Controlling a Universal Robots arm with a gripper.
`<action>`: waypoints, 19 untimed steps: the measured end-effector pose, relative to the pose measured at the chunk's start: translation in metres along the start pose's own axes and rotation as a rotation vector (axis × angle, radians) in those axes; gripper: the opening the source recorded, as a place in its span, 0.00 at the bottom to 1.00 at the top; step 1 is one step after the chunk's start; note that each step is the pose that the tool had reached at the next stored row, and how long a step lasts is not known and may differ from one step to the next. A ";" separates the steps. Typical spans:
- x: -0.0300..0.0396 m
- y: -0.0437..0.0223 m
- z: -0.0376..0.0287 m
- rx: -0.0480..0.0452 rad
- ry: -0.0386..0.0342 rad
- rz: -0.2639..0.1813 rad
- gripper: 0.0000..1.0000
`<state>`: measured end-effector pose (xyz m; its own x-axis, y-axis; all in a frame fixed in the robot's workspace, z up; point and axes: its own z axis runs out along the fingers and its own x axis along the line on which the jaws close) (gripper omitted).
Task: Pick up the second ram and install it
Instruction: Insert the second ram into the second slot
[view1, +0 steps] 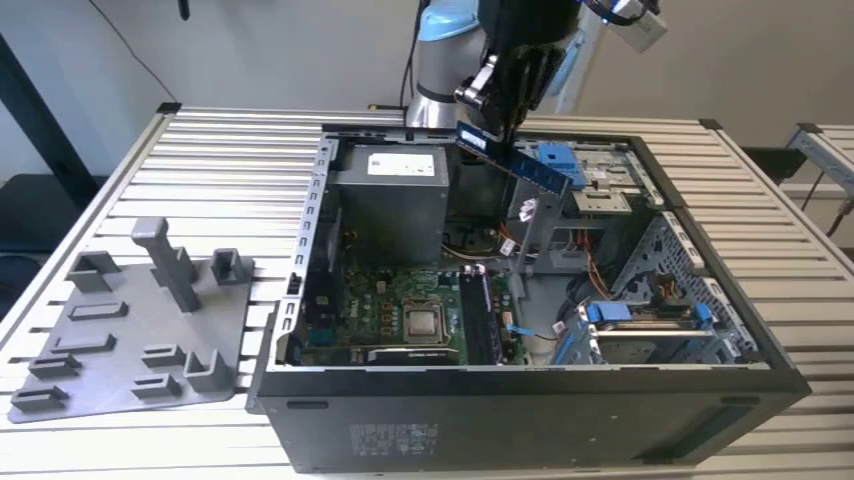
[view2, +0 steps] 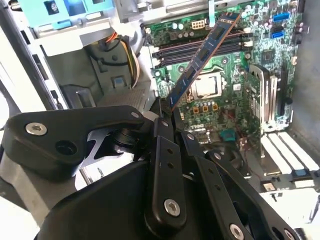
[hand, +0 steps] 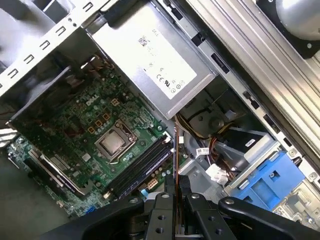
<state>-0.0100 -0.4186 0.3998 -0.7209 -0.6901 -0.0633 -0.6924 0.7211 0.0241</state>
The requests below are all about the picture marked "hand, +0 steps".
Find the black CPU socket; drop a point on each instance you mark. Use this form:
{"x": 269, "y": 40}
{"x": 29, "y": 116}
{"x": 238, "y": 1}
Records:
{"x": 125, "y": 127}

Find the grey power supply unit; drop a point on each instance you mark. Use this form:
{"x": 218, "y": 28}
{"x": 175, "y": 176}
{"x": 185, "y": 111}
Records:
{"x": 160, "y": 62}

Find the black open PC case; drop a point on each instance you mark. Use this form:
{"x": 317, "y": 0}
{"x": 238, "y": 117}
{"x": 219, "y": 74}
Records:
{"x": 37, "y": 51}

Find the green motherboard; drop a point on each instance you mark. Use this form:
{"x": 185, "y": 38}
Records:
{"x": 75, "y": 120}

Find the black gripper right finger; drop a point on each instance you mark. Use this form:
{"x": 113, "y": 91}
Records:
{"x": 210, "y": 220}

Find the black graphics card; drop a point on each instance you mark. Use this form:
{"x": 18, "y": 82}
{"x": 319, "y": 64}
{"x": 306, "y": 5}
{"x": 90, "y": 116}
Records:
{"x": 55, "y": 175}

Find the silver CPU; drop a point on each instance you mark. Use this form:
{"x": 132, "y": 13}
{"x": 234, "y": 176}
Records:
{"x": 113, "y": 143}

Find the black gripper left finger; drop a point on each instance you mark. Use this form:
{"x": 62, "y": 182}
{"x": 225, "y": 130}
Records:
{"x": 160, "y": 217}

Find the grey metal drive cage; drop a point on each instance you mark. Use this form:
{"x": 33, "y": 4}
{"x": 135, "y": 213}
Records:
{"x": 260, "y": 152}

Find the blue plastic drive carrier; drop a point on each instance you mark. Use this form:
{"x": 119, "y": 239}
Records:
{"x": 265, "y": 185}

